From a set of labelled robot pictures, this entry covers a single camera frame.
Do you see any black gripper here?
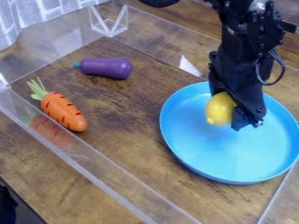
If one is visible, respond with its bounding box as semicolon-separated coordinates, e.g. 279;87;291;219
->
210;49;274;131

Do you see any yellow toy lemon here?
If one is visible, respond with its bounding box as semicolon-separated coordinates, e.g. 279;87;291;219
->
206;92;237;126

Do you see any orange toy carrot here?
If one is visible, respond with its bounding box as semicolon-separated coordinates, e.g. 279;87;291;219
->
27;78;89;132

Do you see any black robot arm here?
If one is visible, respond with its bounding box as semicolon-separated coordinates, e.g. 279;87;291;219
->
207;0;286;130

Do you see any blue round tray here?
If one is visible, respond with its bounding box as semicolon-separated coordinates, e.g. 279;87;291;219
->
159;82;299;185

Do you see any purple toy eggplant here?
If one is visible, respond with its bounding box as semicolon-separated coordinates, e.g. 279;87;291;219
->
74;58;133;80

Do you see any white curtain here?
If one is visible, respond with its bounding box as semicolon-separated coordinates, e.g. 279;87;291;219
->
0;0;111;52

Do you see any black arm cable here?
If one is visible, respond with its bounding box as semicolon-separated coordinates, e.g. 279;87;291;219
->
255;49;287;87

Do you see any clear acrylic enclosure wall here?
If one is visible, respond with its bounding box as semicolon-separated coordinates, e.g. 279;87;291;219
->
0;0;299;224

